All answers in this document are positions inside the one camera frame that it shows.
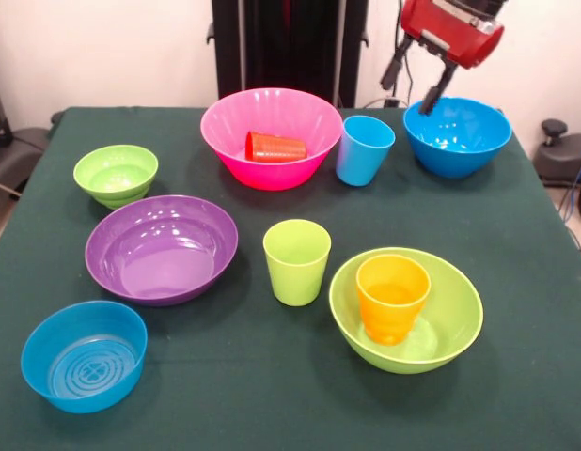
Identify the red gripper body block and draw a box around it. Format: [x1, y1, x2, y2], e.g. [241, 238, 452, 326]
[399, 0, 506, 70]

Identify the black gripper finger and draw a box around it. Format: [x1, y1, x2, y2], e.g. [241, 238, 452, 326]
[380, 37, 415, 89]
[418, 58, 459, 117]

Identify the red plastic cup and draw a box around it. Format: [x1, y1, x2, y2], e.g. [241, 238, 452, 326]
[244, 131, 308, 163]

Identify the orange plastic cup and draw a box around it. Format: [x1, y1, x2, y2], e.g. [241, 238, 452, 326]
[355, 254, 432, 347]

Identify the large blue plastic bowl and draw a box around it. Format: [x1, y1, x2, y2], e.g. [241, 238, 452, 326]
[402, 96, 513, 179]

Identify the blue plastic cup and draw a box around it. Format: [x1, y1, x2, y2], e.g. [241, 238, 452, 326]
[336, 115, 397, 188]

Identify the pink plastic bowl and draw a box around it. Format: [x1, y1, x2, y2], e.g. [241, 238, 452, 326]
[199, 87, 344, 192]

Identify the large green plastic bowl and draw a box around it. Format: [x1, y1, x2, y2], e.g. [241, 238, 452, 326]
[328, 246, 485, 376]

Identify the green plastic cup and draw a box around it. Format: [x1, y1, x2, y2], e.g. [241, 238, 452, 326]
[262, 218, 333, 307]

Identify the small green ribbed bowl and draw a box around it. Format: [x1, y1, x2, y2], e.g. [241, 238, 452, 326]
[72, 144, 160, 210]

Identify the purple plastic bowl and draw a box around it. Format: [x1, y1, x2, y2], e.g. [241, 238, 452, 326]
[84, 194, 240, 307]

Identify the dark green tablecloth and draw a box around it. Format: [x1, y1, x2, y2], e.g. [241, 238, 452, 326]
[0, 106, 581, 451]

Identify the small blue patterned bowl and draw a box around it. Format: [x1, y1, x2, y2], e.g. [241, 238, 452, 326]
[20, 300, 149, 415]

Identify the black wall cable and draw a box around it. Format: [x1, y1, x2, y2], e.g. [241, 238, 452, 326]
[392, 0, 416, 105]

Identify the grey pedestal foot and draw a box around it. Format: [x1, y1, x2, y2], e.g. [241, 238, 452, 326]
[0, 126, 52, 198]
[533, 118, 581, 189]

